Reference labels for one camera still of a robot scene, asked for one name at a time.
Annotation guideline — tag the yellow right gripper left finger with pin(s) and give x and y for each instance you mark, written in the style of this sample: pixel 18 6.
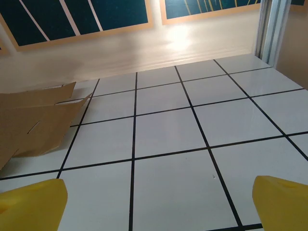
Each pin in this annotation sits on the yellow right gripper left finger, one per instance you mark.
pixel 31 207

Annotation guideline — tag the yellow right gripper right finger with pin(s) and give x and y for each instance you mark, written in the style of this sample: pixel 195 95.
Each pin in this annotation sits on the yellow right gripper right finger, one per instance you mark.
pixel 284 209

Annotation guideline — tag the teal panel peach circle gold lines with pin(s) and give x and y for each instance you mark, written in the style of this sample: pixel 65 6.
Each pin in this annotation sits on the teal panel peach circle gold lines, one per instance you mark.
pixel 173 9

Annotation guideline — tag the large teal panel gold oval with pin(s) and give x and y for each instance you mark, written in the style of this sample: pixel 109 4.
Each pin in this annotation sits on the large teal panel gold oval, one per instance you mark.
pixel 299 2

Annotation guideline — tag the brown cardboard box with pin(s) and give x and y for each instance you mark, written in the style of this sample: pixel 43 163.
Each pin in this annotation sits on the brown cardboard box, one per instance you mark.
pixel 36 120

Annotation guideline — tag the aluminium corner post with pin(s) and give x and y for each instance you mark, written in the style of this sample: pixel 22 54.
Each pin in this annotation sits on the aluminium corner post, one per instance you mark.
pixel 274 29

